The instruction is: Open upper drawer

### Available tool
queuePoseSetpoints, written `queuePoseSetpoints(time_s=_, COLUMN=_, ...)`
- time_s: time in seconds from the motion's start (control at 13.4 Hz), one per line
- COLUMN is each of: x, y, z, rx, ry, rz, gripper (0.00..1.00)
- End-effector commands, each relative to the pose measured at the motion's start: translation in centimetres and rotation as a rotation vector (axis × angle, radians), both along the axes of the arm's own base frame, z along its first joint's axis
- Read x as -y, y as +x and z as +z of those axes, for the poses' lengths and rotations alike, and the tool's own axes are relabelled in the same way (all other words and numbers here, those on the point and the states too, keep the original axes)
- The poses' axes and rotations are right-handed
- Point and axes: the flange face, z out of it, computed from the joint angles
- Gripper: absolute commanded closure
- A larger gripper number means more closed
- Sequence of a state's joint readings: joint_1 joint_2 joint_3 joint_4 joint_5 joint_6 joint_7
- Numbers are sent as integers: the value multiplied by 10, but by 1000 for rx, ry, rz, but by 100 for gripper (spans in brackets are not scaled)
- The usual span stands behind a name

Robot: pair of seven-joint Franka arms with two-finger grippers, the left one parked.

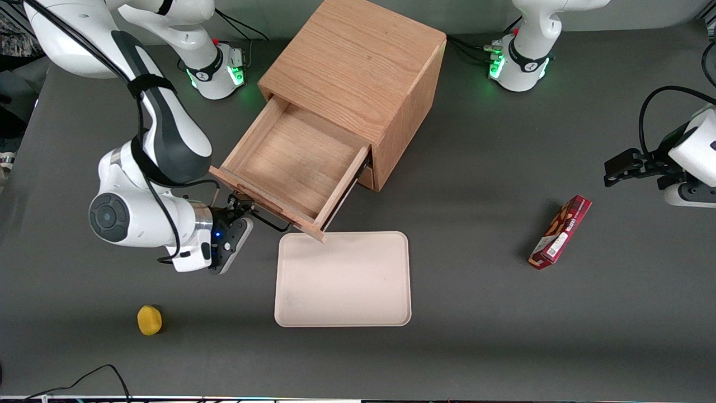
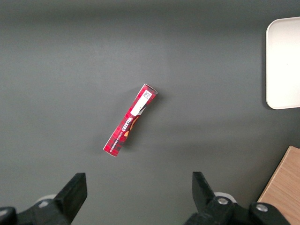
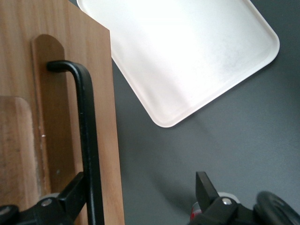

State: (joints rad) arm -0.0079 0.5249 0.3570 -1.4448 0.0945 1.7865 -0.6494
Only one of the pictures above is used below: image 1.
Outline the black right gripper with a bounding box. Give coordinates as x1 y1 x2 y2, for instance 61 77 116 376
210 193 255 238

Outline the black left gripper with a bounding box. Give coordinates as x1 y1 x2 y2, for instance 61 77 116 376
604 124 694 191

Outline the black handle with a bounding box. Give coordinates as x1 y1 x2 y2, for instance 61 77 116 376
232 192 293 232

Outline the wooden drawer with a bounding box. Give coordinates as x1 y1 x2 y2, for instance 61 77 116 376
210 96 373 242

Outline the wooden drawer cabinet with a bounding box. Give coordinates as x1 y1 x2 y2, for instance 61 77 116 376
258 0 448 192

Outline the red snack box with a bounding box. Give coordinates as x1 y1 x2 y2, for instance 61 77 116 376
528 195 592 270

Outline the beige plastic tray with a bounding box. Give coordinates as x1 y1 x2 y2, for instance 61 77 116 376
274 231 412 328

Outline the yellow lemon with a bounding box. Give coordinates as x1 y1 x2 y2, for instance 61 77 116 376
137 304 163 336

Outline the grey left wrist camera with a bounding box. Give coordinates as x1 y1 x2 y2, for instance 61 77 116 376
663 182 716 209

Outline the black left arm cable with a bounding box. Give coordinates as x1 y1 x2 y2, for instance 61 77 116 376
639 86 716 157

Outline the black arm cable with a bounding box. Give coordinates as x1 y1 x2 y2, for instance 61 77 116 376
639 86 716 157
22 0 222 265

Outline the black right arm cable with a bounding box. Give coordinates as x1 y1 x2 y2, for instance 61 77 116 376
22 0 222 265

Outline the black right base cable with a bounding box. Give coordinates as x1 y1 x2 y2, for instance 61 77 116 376
214 8 269 43

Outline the black base cable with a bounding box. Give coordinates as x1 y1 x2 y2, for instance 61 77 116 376
214 8 269 43
446 32 500 63

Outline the black cable at table edge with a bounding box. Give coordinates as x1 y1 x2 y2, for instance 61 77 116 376
25 364 132 401

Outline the black left base cable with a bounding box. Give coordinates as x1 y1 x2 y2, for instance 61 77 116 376
446 32 500 63

